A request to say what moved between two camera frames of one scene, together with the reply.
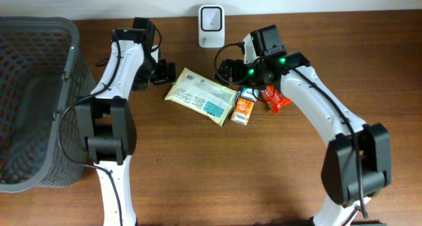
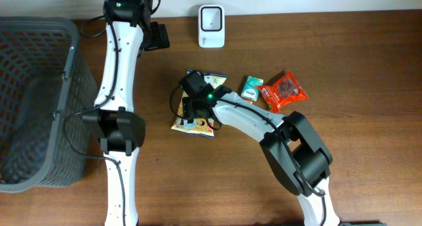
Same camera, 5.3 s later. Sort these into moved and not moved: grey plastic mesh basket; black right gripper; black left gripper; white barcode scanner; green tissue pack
Moved: black left gripper; black right gripper
Not moved: grey plastic mesh basket; green tissue pack; white barcode scanner
